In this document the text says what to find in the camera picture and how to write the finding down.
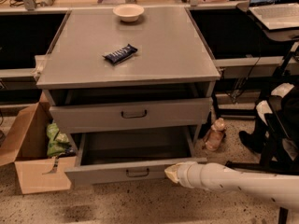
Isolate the grey drawer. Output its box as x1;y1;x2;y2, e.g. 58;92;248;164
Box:
65;127;206;186
50;98;211;133

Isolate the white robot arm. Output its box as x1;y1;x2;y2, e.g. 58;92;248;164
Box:
164;161;299;211

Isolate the grey drawer cabinet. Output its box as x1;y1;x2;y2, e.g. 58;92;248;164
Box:
35;6;221;147

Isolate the grey top drawer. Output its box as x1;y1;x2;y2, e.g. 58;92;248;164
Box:
50;98;211;133

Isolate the plastic bottle on floor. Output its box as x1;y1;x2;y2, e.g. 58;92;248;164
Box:
203;118;226;151

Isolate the black shoe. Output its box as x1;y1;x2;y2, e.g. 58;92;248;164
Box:
239;127;267;153

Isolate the black office chair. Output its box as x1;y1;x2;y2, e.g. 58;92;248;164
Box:
224;42;299;224

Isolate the green chip bag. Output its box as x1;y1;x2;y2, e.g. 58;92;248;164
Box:
46;123;74;157

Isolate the blue snack bar wrapper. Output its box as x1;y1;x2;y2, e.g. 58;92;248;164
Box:
104;44;138;65

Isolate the cardboard box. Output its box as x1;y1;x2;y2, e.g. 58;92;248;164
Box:
0;94;76;194

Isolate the white bowl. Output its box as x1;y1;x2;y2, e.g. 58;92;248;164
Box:
113;4;144;22

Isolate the laptop computer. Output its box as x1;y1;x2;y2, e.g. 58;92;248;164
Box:
249;0;299;30

